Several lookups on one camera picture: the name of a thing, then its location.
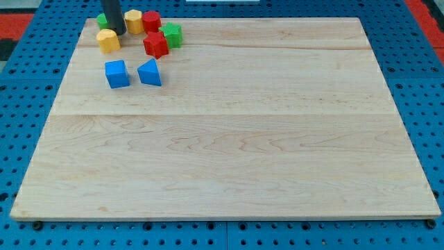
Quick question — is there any green star block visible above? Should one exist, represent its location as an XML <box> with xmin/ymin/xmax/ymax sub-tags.
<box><xmin>159</xmin><ymin>22</ymin><xmax>183</xmax><ymax>49</ymax></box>

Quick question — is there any red star block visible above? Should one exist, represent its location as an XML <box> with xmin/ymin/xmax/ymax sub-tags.
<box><xmin>143</xmin><ymin>32</ymin><xmax>169</xmax><ymax>59</ymax></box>

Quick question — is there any light wooden board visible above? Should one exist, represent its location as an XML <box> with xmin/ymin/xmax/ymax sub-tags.
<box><xmin>10</xmin><ymin>17</ymin><xmax>441</xmax><ymax>222</ymax></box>

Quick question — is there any blue triangle block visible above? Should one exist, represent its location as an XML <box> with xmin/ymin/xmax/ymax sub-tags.
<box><xmin>137</xmin><ymin>58</ymin><xmax>162</xmax><ymax>86</ymax></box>

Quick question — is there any blue cube block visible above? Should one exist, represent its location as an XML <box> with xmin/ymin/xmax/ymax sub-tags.
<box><xmin>105</xmin><ymin>60</ymin><xmax>130</xmax><ymax>89</ymax></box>

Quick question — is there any red cylinder block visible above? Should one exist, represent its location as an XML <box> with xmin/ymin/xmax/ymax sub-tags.
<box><xmin>142</xmin><ymin>10</ymin><xmax>162</xmax><ymax>33</ymax></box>

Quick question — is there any yellow hexagon block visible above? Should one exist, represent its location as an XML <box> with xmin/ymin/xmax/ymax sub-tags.
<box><xmin>124</xmin><ymin>10</ymin><xmax>144</xmax><ymax>35</ymax></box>

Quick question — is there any yellow heart block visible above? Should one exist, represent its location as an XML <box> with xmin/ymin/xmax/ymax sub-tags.
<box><xmin>96</xmin><ymin>29</ymin><xmax>121</xmax><ymax>53</ymax></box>

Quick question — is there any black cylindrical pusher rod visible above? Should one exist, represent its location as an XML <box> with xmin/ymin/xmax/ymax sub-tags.
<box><xmin>101</xmin><ymin>0</ymin><xmax>126</xmax><ymax>35</ymax></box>

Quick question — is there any green round block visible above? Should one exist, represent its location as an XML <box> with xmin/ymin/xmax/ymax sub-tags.
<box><xmin>96</xmin><ymin>12</ymin><xmax>109</xmax><ymax>30</ymax></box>

